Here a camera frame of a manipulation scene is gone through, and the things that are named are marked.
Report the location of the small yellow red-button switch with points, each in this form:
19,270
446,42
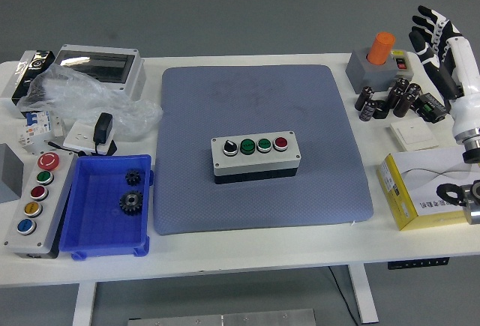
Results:
399,60

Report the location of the white blue circuit breaker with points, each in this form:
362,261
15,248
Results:
35,127

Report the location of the grey five-button control box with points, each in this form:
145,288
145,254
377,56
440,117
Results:
37,206

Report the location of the grey metal floor plate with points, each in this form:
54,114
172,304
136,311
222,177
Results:
225,318

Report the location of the black power adapter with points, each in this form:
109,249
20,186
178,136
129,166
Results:
103,127

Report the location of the grey four-button control box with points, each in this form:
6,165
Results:
255,161

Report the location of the large black gear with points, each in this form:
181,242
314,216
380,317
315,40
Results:
131,202

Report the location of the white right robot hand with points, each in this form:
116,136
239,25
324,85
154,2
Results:
467,75

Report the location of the blue plastic bin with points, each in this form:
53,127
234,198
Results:
97,228

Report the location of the white wall socket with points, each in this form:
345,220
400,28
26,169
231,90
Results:
78,135

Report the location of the black cylindrical capacitor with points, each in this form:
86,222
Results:
364,97
414,89
393,97
404,105
368,111
401,84

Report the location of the black table control panel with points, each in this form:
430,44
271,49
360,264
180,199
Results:
418,263

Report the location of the white wall switch panel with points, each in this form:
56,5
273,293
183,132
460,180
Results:
414,135

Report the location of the small black gear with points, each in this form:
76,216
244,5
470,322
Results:
132,177

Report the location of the grey block base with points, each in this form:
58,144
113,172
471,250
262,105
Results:
362,73

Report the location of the short black plastic part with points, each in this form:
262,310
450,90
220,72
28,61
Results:
382,111

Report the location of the white table leg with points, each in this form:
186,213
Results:
84,303
363,296

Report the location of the grey-blue padded mat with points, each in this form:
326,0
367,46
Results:
210,206

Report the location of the yellow white carton box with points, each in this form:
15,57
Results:
420,180

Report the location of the orange cylinder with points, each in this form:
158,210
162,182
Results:
380,48

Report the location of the grey distribution box clear lid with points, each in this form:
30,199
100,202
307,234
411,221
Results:
97,65

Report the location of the white box glossy black lid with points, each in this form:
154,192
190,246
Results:
26,75

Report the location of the grey metal block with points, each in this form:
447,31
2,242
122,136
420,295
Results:
9,176

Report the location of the black module green terminals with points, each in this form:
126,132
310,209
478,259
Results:
431,106

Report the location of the clear plastic bag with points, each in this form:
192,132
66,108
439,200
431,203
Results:
93,97

